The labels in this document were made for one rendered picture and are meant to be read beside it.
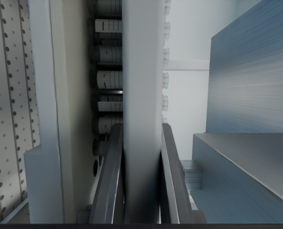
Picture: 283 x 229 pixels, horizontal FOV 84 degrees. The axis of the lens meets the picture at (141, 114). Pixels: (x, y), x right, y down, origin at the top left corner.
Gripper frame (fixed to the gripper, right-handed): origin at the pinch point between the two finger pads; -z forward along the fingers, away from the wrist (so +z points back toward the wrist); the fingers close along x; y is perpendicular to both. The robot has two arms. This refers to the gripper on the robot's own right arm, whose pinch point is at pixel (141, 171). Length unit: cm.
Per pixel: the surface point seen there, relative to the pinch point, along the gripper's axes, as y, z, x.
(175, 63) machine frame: 32, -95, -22
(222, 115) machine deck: 26, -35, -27
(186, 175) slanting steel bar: 11.2, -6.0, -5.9
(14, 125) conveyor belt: 3.0, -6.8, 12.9
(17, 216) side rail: 9.3, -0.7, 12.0
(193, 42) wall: 84, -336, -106
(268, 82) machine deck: 8.5, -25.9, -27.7
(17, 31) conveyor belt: -4.2, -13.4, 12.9
